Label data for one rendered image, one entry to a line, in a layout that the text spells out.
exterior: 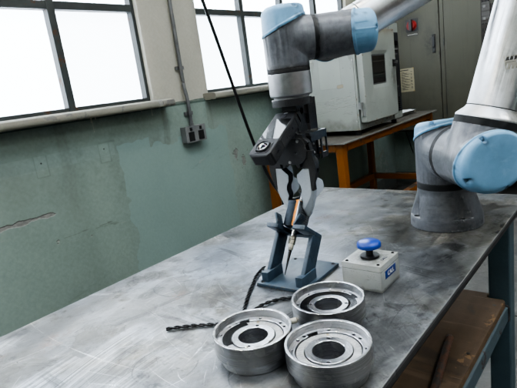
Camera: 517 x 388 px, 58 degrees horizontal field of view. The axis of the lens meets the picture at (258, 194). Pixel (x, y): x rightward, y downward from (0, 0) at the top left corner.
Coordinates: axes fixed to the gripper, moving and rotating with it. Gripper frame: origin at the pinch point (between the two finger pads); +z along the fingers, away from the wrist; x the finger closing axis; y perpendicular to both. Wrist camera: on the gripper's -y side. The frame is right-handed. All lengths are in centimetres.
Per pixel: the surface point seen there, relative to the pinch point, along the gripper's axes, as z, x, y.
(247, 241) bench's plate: 11.9, 21.9, 10.4
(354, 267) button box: 8.1, -12.1, -3.8
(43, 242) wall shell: 29, 146, 24
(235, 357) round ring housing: 9.0, -9.2, -31.7
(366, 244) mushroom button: 4.6, -13.8, -1.9
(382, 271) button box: 8.4, -16.8, -3.3
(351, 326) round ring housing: 8.3, -19.6, -20.7
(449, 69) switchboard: -15, 65, 358
